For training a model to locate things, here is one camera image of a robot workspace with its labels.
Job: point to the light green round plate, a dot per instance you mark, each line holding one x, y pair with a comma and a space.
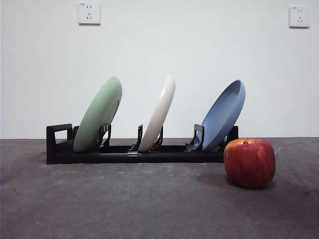
99, 112

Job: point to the red apple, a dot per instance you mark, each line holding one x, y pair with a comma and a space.
249, 164

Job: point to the cream white round plate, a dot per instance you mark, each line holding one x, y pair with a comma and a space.
159, 112

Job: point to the black plate rack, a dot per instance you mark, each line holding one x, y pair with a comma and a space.
112, 158

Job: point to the blue round plate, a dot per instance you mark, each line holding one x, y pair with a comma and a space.
221, 119

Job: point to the white wall socket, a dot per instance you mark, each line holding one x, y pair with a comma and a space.
89, 13
299, 17

